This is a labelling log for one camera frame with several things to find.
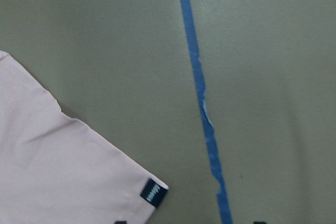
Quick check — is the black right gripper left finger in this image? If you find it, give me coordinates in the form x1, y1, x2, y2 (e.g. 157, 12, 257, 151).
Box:
114, 220, 127, 224

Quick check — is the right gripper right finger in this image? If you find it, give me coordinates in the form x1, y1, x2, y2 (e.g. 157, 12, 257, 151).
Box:
253, 221, 266, 224

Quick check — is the pink Snoopy t-shirt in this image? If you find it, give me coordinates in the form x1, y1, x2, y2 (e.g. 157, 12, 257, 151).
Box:
1, 52, 169, 223

